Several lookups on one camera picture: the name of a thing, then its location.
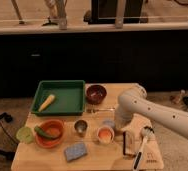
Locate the grey-blue towel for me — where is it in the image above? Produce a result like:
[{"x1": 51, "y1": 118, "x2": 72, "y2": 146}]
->
[{"x1": 102, "y1": 119, "x2": 115, "y2": 129}]

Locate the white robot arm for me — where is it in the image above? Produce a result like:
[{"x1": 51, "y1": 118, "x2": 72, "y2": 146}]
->
[{"x1": 115, "y1": 84, "x2": 188, "y2": 139}]

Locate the green plastic tray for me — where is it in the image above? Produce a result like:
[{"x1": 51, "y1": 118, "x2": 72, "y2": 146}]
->
[{"x1": 31, "y1": 80, "x2": 85, "y2": 116}]

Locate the dark red bowl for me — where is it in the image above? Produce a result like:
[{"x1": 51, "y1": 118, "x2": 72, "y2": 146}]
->
[{"x1": 86, "y1": 85, "x2": 107, "y2": 105}]

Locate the small metal cup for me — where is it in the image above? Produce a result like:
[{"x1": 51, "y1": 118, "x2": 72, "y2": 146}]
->
[{"x1": 74, "y1": 120, "x2": 88, "y2": 136}]

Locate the yellow corn cob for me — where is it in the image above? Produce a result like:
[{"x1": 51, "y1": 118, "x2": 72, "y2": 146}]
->
[{"x1": 38, "y1": 94, "x2": 55, "y2": 112}]

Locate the small orange-filled white cup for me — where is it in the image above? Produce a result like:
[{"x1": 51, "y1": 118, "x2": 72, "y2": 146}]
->
[{"x1": 97, "y1": 126, "x2": 114, "y2": 144}]

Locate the orange bowl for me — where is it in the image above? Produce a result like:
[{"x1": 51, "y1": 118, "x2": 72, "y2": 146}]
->
[{"x1": 35, "y1": 119, "x2": 65, "y2": 148}]

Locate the wooden scrub brush block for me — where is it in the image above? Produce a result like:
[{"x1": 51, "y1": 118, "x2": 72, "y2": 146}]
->
[{"x1": 123, "y1": 131, "x2": 136, "y2": 156}]

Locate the blue sponge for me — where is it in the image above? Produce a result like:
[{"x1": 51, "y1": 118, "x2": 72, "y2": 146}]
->
[{"x1": 64, "y1": 142, "x2": 87, "y2": 162}]

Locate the white dish brush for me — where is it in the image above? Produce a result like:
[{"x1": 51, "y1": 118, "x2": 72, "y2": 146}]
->
[{"x1": 132, "y1": 126, "x2": 154, "y2": 171}]

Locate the green cucumber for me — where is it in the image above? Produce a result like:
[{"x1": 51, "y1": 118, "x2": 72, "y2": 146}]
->
[{"x1": 34, "y1": 126, "x2": 60, "y2": 140}]

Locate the light green cup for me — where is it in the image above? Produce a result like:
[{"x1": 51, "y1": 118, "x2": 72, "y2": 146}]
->
[{"x1": 16, "y1": 127, "x2": 33, "y2": 144}]

